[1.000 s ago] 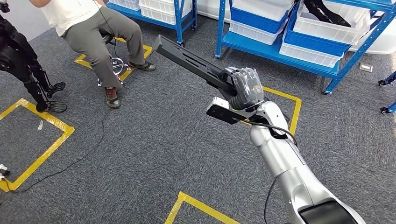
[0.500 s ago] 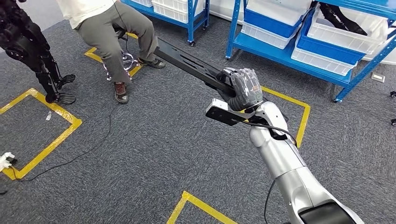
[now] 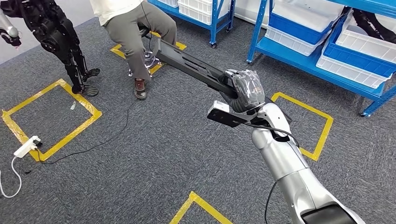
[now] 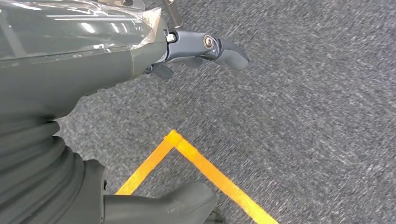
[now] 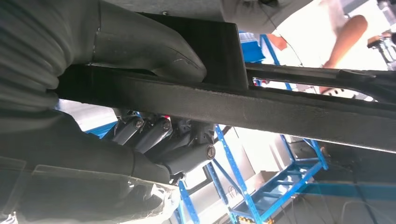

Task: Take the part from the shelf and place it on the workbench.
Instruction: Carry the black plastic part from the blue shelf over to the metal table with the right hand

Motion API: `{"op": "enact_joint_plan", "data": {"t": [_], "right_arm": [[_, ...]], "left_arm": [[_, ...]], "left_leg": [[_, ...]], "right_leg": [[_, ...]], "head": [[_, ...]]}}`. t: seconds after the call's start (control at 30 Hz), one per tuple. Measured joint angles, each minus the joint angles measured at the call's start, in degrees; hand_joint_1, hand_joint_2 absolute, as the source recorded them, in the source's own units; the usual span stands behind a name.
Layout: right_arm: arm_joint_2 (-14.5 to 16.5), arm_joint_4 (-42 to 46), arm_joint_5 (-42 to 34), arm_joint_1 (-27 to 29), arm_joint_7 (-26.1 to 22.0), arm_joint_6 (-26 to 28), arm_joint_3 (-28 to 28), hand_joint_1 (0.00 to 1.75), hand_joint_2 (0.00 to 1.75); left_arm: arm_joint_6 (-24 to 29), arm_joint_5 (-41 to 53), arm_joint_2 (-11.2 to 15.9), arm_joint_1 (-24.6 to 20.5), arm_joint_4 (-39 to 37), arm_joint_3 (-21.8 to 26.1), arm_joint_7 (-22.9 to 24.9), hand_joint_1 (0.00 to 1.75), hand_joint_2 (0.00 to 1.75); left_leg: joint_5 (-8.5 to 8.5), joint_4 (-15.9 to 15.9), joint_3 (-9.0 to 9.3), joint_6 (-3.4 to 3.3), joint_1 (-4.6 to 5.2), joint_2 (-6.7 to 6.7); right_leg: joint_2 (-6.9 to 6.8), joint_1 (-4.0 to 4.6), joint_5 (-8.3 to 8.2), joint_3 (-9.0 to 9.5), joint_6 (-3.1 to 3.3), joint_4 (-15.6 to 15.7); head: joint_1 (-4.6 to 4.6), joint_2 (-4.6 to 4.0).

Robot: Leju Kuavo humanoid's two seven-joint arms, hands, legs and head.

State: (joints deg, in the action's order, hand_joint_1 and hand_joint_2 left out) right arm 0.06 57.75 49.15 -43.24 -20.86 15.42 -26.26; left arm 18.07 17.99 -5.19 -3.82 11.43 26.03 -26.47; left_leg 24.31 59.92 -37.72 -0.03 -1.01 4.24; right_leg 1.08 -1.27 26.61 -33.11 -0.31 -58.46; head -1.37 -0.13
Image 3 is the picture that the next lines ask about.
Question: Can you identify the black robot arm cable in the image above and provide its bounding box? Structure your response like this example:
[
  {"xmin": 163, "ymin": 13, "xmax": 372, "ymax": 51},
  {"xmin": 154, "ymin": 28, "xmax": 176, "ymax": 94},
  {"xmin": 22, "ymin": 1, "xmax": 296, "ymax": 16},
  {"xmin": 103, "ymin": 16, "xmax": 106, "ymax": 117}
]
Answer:
[{"xmin": 240, "ymin": 122, "xmax": 301, "ymax": 224}]

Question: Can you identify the white power strip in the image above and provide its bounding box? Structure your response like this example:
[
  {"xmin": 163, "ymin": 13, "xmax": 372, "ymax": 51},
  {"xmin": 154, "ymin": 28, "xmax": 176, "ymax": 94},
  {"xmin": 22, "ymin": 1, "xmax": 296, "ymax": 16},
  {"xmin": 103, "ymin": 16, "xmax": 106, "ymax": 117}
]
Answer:
[{"xmin": 13, "ymin": 135, "xmax": 42, "ymax": 159}]

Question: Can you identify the white power cable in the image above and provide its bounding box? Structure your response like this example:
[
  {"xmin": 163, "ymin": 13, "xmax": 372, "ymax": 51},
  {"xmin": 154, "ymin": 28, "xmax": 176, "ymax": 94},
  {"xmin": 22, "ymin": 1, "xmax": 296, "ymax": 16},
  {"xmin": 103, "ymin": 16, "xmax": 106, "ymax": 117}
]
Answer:
[{"xmin": 0, "ymin": 155, "xmax": 23, "ymax": 199}]

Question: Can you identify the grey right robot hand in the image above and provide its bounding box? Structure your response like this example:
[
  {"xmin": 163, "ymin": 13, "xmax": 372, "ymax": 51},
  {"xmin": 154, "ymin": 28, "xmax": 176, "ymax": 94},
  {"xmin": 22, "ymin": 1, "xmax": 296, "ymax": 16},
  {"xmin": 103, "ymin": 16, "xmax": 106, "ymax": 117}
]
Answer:
[{"xmin": 221, "ymin": 69, "xmax": 267, "ymax": 108}]

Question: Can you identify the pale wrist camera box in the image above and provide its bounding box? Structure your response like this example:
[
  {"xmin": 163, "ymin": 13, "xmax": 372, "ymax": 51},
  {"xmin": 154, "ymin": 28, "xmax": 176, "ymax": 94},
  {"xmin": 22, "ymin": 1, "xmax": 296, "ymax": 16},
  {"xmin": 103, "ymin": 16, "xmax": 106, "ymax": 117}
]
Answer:
[{"xmin": 210, "ymin": 100, "xmax": 231, "ymax": 114}]

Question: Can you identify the chrome stool black seat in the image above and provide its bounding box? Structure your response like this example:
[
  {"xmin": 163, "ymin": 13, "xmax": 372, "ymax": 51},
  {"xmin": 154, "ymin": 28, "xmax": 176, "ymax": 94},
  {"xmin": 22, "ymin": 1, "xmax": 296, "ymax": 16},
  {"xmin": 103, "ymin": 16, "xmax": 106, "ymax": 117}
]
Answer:
[{"xmin": 127, "ymin": 24, "xmax": 163, "ymax": 78}]

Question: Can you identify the person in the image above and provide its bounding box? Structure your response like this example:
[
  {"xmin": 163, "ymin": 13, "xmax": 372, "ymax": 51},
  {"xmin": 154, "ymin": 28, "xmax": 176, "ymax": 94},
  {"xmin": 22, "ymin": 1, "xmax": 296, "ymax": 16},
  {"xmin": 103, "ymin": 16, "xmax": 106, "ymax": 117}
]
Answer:
[{"xmin": 89, "ymin": 0, "xmax": 178, "ymax": 100}]

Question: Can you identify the black curved trim part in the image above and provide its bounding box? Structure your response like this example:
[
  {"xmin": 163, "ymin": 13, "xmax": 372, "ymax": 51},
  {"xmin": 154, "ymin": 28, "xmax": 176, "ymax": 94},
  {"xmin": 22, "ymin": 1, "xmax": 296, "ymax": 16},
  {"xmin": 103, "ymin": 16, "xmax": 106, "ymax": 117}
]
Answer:
[{"xmin": 352, "ymin": 8, "xmax": 396, "ymax": 44}]

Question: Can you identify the long black plastic part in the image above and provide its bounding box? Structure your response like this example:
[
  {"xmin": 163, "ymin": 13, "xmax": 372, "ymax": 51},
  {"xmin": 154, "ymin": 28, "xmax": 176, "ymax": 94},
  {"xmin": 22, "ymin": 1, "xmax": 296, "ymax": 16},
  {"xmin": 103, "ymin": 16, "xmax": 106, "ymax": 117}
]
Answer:
[{"xmin": 152, "ymin": 37, "xmax": 294, "ymax": 125}]

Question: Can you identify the blue steel shelf rack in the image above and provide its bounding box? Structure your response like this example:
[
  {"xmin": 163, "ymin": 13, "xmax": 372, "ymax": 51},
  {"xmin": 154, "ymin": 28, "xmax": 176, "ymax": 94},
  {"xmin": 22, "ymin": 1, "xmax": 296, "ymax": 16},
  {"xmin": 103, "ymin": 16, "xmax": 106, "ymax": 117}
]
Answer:
[
  {"xmin": 148, "ymin": 0, "xmax": 236, "ymax": 49},
  {"xmin": 246, "ymin": 0, "xmax": 396, "ymax": 118}
]

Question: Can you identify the black humanoid robot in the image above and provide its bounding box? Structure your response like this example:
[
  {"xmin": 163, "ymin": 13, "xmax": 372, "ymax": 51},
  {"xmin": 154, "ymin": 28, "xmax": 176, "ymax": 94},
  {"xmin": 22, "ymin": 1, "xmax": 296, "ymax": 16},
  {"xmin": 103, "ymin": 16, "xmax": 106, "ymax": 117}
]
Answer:
[{"xmin": 0, "ymin": 0, "xmax": 101, "ymax": 97}]

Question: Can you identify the thin black floor cable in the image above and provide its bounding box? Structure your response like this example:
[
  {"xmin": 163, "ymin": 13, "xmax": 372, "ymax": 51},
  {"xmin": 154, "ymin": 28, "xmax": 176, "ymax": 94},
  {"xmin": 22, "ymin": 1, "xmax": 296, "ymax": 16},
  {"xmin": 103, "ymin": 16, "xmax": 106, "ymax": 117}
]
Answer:
[{"xmin": 32, "ymin": 98, "xmax": 138, "ymax": 165}]

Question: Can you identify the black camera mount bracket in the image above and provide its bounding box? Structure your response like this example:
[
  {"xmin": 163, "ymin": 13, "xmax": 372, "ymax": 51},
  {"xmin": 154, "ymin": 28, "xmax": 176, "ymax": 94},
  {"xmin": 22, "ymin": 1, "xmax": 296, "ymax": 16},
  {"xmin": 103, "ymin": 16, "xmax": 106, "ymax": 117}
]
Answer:
[{"xmin": 206, "ymin": 108, "xmax": 265, "ymax": 128}]

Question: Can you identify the blue plastic bin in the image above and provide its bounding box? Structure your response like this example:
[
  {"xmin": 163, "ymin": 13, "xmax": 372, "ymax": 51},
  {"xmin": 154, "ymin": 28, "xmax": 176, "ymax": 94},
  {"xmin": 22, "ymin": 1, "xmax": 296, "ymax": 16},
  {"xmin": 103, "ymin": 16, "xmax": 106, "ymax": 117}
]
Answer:
[
  {"xmin": 268, "ymin": 12, "xmax": 339, "ymax": 46},
  {"xmin": 322, "ymin": 18, "xmax": 396, "ymax": 78}
]

